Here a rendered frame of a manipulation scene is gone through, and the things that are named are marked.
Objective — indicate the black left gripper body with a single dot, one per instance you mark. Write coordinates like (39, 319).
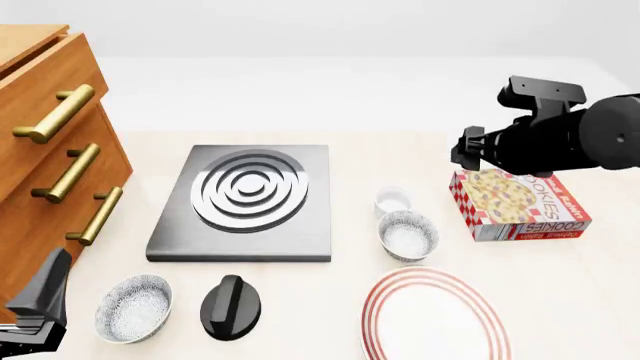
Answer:
(35, 337)

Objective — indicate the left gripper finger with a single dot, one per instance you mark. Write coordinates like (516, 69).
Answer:
(47, 288)

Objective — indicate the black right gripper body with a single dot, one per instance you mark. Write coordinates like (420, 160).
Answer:
(469, 152)

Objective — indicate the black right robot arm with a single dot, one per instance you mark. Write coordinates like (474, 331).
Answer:
(550, 150)

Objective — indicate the large patterned bowl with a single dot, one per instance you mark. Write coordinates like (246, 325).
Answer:
(132, 311)

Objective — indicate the white ramekin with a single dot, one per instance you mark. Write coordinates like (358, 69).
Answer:
(392, 198)

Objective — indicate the flat plate on black stalk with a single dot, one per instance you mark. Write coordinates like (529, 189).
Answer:
(545, 88)

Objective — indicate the small patterned bowl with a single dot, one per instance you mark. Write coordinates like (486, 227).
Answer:
(407, 236)

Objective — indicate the flat black stove plate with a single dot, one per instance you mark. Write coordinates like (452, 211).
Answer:
(175, 236)

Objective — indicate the white plate with red rings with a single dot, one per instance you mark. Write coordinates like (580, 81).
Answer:
(435, 322)

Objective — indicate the wooden drawer, lowest of cabinet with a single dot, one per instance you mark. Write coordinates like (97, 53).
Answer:
(60, 240)

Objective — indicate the wooden cabinet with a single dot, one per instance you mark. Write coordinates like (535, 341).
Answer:
(30, 232)

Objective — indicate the red-white cookies box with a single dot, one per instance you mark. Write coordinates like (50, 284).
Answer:
(505, 198)

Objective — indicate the wooden drawer, middle-sized front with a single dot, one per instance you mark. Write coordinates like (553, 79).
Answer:
(100, 123)

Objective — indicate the round black stove knob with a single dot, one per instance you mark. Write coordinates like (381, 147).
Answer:
(230, 307)

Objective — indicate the wooden drawer, largest front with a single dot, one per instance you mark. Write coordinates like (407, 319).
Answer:
(30, 75)

